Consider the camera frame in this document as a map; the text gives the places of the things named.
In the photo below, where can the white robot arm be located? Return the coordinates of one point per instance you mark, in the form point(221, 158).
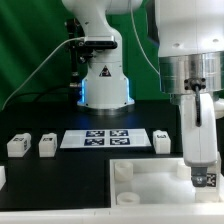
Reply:
point(191, 66)

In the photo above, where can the white AprilTag base sheet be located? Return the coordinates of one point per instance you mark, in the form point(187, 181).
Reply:
point(108, 138)

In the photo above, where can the grey camera on mount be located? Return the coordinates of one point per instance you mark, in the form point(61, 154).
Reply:
point(100, 42)

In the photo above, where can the black camera stand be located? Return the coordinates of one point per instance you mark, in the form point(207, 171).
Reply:
point(74, 30)

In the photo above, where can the white L-shaped obstacle fence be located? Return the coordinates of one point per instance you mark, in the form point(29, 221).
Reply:
point(155, 214)

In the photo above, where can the white block at left edge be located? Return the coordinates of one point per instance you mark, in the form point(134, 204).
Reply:
point(2, 177)

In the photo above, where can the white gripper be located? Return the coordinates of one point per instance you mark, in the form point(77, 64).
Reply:
point(199, 143)

